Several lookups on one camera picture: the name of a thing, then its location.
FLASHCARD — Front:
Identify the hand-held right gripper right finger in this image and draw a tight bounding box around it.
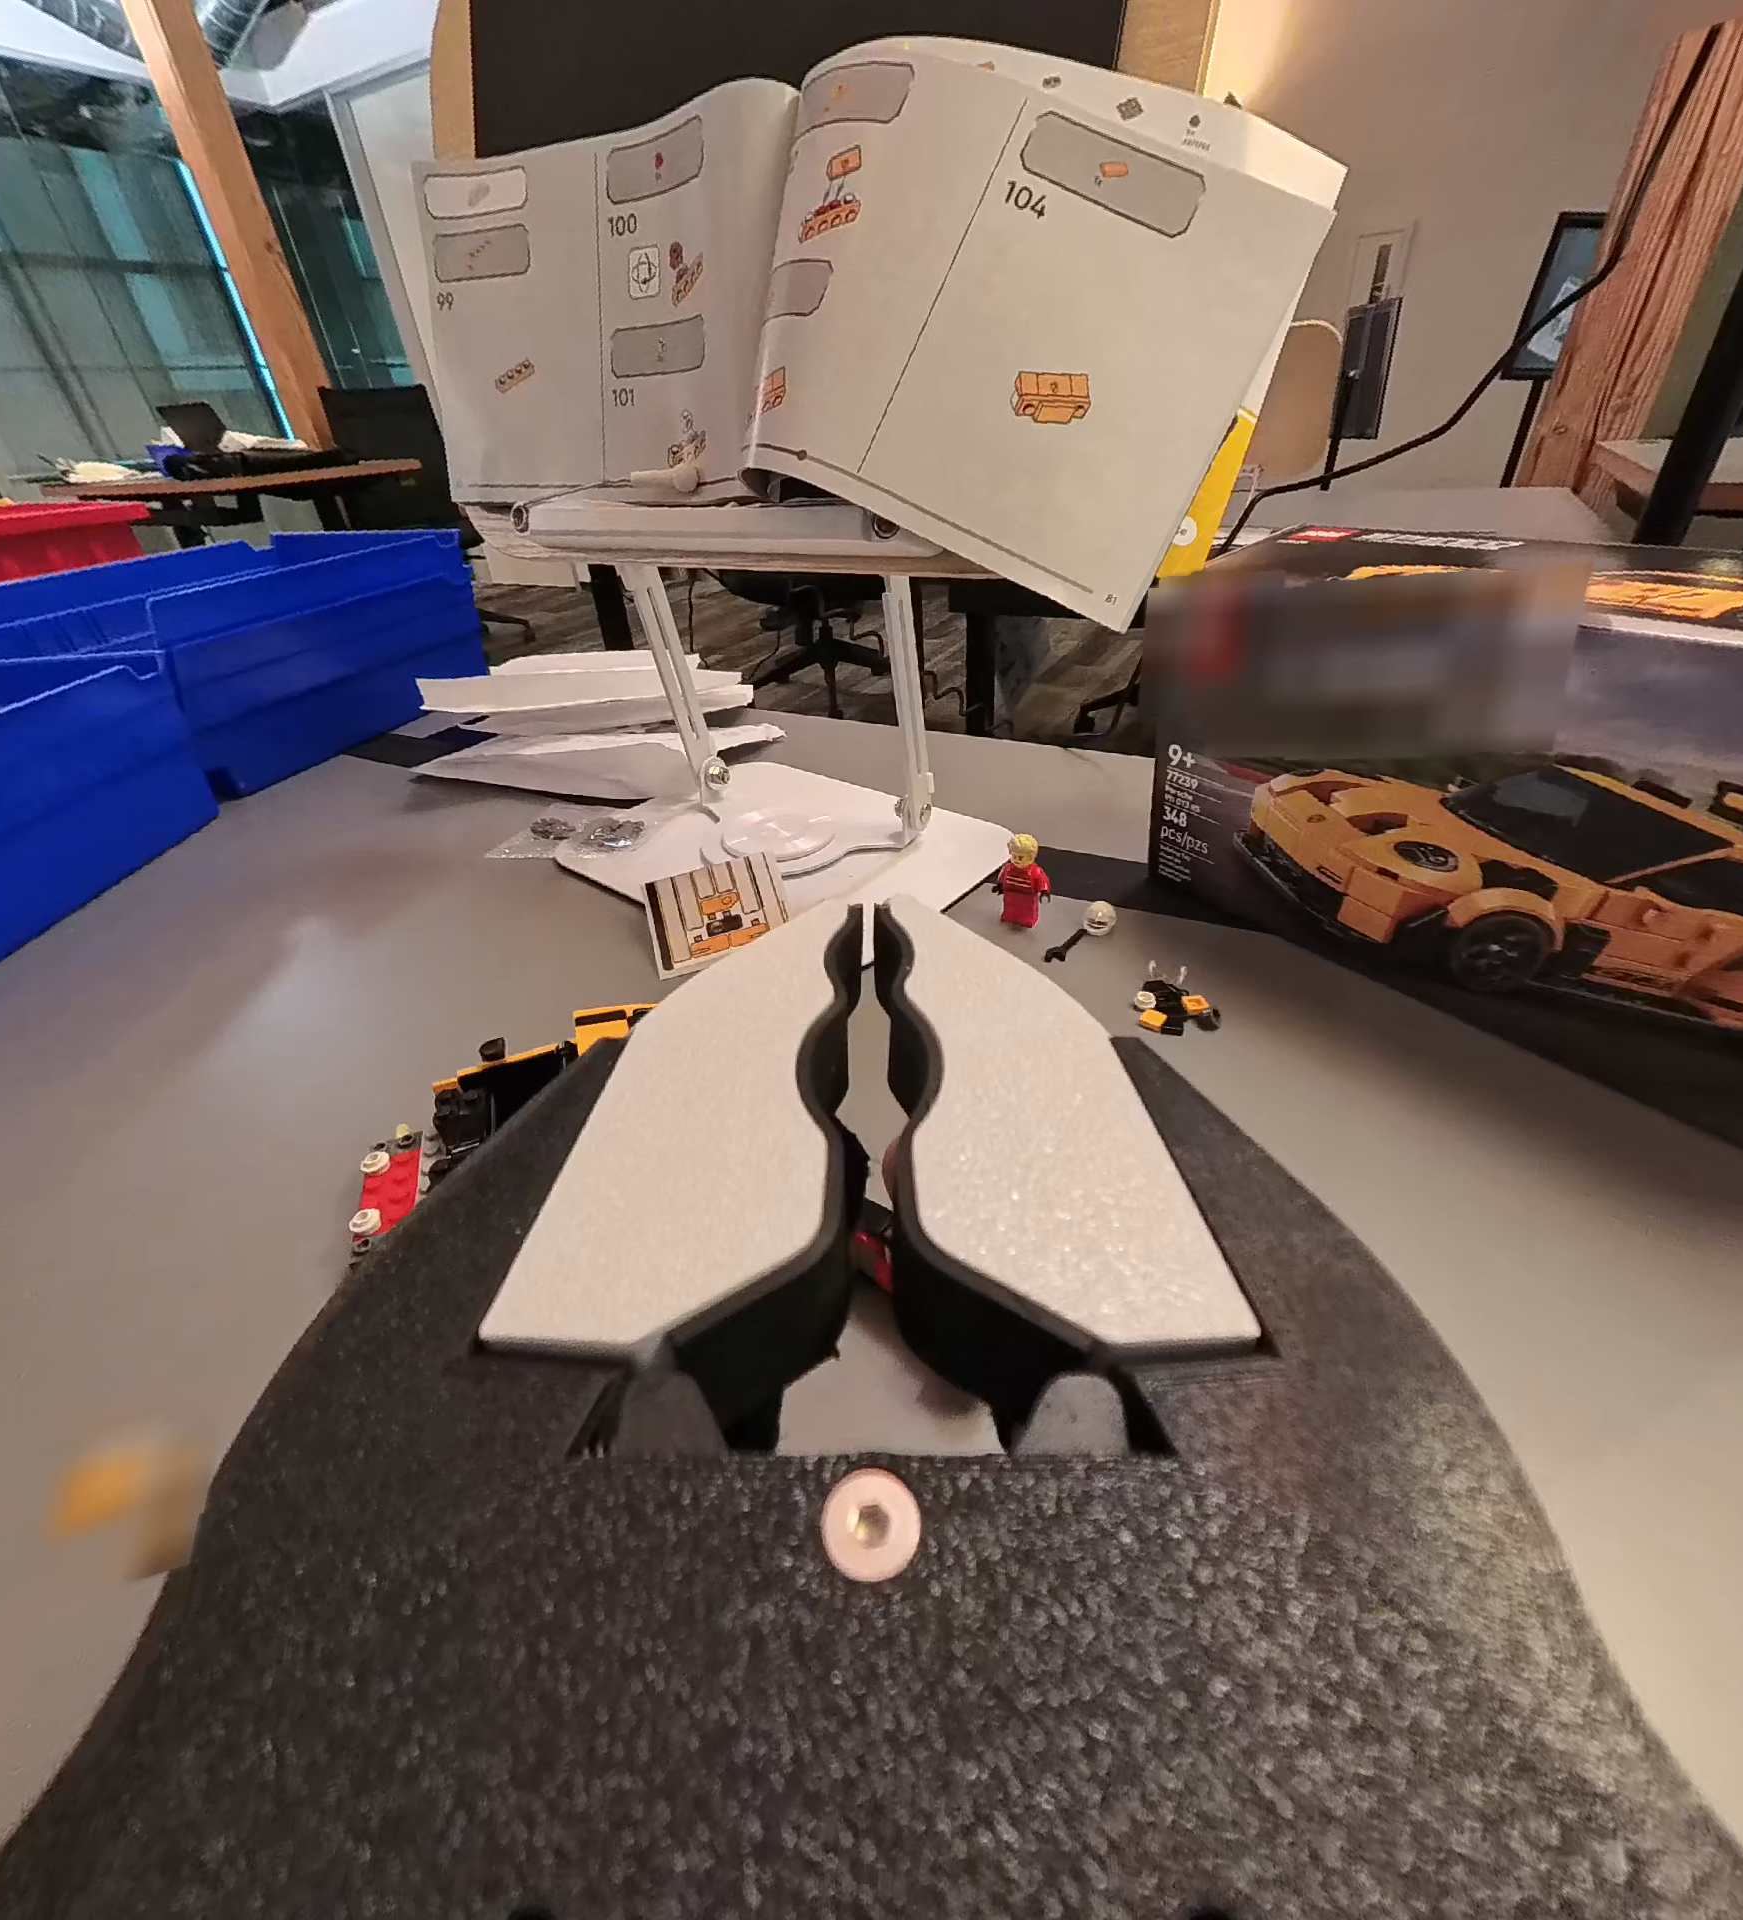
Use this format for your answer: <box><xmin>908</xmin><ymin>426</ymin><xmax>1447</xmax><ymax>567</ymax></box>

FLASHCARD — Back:
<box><xmin>873</xmin><ymin>893</ymin><xmax>1265</xmax><ymax>1446</ymax></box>

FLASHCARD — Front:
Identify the black swivel chair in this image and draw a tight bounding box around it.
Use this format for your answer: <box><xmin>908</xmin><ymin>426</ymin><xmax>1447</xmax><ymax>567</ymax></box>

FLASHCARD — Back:
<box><xmin>753</xmin><ymin>575</ymin><xmax>896</xmax><ymax>683</ymax></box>

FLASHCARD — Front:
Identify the black steel post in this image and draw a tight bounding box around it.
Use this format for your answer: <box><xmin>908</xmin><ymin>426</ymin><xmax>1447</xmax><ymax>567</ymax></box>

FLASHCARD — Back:
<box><xmin>1633</xmin><ymin>46</ymin><xmax>1743</xmax><ymax>544</ymax></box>

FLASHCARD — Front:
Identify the black lego set box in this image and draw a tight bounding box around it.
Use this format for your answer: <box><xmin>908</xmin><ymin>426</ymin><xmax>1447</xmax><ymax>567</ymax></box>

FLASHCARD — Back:
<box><xmin>1148</xmin><ymin>525</ymin><xmax>1743</xmax><ymax>1188</ymax></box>

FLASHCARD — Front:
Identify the small orange black lego assembly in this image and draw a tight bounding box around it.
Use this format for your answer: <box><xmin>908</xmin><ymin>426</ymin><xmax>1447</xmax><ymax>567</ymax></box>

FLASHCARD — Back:
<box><xmin>1129</xmin><ymin>959</ymin><xmax>1220</xmax><ymax>1036</ymax></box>

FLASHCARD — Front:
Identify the clear bag of small parts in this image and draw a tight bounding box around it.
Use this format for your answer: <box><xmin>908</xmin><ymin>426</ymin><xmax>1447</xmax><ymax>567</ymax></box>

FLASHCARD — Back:
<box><xmin>488</xmin><ymin>814</ymin><xmax>656</xmax><ymax>858</ymax></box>

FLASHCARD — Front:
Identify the white book stand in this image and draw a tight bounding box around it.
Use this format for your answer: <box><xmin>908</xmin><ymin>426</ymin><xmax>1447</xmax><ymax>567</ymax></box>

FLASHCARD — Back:
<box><xmin>512</xmin><ymin>480</ymin><xmax>1001</xmax><ymax>902</ymax></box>

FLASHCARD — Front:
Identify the rough wooden pillar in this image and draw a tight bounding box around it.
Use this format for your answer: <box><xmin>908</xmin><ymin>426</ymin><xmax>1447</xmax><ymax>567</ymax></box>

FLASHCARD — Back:
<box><xmin>1518</xmin><ymin>0</ymin><xmax>1743</xmax><ymax>499</ymax></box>

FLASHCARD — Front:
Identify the black wall-mounted device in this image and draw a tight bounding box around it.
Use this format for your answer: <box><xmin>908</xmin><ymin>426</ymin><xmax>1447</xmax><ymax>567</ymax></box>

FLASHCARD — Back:
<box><xmin>1339</xmin><ymin>240</ymin><xmax>1406</xmax><ymax>445</ymax></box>

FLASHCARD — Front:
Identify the sticker sheet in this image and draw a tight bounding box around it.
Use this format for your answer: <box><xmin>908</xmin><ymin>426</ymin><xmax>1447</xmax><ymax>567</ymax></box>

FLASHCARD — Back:
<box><xmin>645</xmin><ymin>851</ymin><xmax>789</xmax><ymax>979</ymax></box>

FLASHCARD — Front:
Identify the black office chair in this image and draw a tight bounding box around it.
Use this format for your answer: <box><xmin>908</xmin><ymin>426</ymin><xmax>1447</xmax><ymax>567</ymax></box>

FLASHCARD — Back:
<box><xmin>317</xmin><ymin>383</ymin><xmax>442</xmax><ymax>532</ymax></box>

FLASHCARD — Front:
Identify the white paper bag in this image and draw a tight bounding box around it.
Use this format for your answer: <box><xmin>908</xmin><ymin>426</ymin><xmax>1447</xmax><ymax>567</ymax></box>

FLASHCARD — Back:
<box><xmin>411</xmin><ymin>721</ymin><xmax>787</xmax><ymax>799</ymax></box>
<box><xmin>418</xmin><ymin>649</ymin><xmax>754</xmax><ymax>719</ymax></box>
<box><xmin>436</xmin><ymin>698</ymin><xmax>758</xmax><ymax>740</ymax></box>

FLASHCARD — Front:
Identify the black hanging cable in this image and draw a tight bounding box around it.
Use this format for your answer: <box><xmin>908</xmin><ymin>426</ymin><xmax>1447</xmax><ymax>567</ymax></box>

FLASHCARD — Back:
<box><xmin>1223</xmin><ymin>89</ymin><xmax>1713</xmax><ymax>540</ymax></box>

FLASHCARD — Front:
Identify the blue plastic bin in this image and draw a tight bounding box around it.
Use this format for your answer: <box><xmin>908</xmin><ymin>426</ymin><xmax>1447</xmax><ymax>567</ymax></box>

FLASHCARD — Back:
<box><xmin>0</xmin><ymin>528</ymin><xmax>470</xmax><ymax>663</ymax></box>
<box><xmin>152</xmin><ymin>562</ymin><xmax>490</xmax><ymax>797</ymax></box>
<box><xmin>0</xmin><ymin>652</ymin><xmax>222</xmax><ymax>1022</ymax></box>

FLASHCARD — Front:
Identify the white instruction booklet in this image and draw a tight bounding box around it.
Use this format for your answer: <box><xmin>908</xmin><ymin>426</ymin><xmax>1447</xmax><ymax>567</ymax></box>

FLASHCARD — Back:
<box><xmin>414</xmin><ymin>38</ymin><xmax>1344</xmax><ymax>633</ymax></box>

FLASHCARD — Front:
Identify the orange lego car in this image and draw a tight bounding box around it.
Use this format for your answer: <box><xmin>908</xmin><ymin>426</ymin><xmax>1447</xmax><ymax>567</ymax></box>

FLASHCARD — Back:
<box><xmin>352</xmin><ymin>1002</ymin><xmax>661</xmax><ymax>1267</ymax></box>

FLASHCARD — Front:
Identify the red plastic bin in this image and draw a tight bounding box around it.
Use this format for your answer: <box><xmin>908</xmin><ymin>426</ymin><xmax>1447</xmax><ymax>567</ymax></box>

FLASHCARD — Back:
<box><xmin>0</xmin><ymin>499</ymin><xmax>154</xmax><ymax>663</ymax></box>

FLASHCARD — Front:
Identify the yellow panel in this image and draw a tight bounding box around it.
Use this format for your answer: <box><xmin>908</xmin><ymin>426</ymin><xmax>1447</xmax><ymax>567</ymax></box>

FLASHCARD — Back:
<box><xmin>1153</xmin><ymin>400</ymin><xmax>1261</xmax><ymax>578</ymax></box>

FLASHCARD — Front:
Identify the black framed screen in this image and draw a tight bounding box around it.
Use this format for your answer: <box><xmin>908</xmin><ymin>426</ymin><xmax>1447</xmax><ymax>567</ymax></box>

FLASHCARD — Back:
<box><xmin>1502</xmin><ymin>210</ymin><xmax>1610</xmax><ymax>379</ymax></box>

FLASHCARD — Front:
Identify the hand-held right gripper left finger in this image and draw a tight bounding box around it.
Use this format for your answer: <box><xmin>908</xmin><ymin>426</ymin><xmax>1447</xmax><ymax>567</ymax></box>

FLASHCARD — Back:
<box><xmin>484</xmin><ymin>900</ymin><xmax>877</xmax><ymax>1449</ymax></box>

